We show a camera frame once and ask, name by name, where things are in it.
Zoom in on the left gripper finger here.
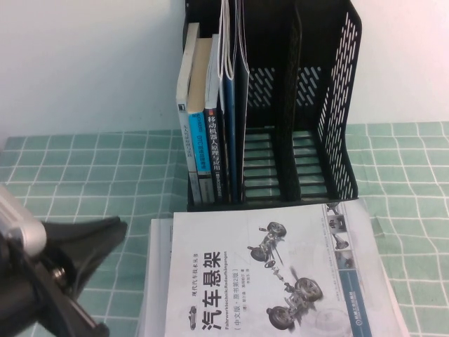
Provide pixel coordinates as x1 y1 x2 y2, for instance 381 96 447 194
39 216 128 295

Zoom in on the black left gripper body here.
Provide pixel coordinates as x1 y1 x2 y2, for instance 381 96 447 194
0 241 110 337

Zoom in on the car suspension textbook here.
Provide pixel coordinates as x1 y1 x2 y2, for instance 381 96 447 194
170 198 375 337

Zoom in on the cyan spine book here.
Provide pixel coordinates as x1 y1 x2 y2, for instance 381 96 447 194
187 37 215 204

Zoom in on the grey spine paperback book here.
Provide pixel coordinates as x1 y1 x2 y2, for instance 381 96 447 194
175 21 204 206

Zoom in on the black spine robotics book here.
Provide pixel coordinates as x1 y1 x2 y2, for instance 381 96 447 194
204 33 231 204

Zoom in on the black plastic book holder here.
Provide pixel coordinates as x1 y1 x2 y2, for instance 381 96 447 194
182 0 363 213

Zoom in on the white magazine stack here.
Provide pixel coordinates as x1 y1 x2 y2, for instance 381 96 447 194
136 217 169 337

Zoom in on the green checkered tablecloth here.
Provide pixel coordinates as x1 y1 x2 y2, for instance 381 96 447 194
0 121 449 337

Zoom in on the dark thin booklet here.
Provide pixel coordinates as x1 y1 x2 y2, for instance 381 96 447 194
233 0 250 204

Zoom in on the white stapled magazine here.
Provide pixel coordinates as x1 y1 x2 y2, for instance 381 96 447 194
217 0 235 81

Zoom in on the magazine with suited man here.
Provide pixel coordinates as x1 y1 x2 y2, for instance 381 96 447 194
157 199 411 337

